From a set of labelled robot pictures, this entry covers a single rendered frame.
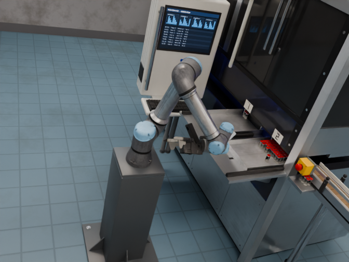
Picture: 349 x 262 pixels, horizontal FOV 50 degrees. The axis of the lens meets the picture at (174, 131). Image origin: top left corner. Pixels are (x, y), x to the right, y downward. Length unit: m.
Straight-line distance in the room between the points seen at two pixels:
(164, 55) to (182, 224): 1.28
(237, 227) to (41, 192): 1.49
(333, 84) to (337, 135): 0.40
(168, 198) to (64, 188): 0.83
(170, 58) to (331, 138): 1.18
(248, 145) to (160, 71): 0.83
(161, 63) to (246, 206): 1.16
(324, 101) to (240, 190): 0.95
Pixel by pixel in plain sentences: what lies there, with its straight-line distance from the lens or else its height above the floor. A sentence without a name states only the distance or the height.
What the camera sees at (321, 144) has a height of 1.10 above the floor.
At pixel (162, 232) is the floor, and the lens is 2.88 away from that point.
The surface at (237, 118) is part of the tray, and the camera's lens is 2.64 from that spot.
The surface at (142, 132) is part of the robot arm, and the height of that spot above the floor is 1.01.
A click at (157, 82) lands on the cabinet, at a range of 2.74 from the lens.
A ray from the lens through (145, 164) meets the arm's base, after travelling 2.10.
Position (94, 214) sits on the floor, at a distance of 2.90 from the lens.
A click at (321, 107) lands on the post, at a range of 2.08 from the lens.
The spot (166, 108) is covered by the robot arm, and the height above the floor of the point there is 1.12.
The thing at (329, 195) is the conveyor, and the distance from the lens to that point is 2.25.
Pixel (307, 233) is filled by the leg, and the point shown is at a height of 0.57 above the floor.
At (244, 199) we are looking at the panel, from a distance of 2.67.
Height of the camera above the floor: 2.14
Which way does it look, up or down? 33 degrees down
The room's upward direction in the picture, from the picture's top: 15 degrees clockwise
